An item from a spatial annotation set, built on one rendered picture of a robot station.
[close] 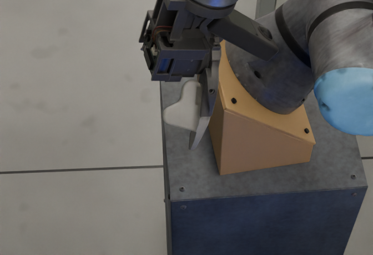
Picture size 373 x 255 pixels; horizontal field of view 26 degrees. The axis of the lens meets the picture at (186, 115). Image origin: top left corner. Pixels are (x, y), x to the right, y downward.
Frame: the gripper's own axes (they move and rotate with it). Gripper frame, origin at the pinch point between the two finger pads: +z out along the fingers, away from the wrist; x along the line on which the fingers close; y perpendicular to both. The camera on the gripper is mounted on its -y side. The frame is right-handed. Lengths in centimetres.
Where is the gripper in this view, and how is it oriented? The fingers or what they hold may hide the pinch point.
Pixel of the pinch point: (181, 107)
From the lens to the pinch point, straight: 107.9
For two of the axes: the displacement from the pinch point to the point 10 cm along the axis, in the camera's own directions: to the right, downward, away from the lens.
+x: 2.6, 7.4, -6.2
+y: -9.3, 0.2, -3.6
